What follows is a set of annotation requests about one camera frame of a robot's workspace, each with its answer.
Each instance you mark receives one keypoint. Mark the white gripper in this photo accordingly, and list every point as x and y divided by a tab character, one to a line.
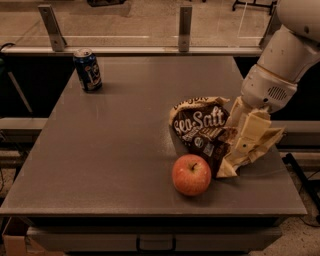
266	89

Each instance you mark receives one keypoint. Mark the brown sea salt chip bag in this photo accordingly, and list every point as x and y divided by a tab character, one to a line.
199	124

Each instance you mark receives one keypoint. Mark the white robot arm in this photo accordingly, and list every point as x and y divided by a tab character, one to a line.
294	48

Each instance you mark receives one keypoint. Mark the red apple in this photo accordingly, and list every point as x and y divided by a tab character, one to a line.
191	175

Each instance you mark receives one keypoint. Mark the black stand base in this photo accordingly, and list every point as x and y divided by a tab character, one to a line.
254	3

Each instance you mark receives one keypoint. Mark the blue soda can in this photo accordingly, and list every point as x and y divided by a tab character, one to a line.
87	69

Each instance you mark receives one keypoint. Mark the cardboard box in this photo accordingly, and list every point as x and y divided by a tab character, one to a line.
17	243

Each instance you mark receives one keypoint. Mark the middle metal rail bracket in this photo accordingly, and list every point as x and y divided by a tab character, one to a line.
185	18

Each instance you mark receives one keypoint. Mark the grey drawer with black handle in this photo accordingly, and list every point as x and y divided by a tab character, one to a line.
80	239

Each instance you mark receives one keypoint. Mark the left metal rail bracket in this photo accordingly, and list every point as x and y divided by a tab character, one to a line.
57	41

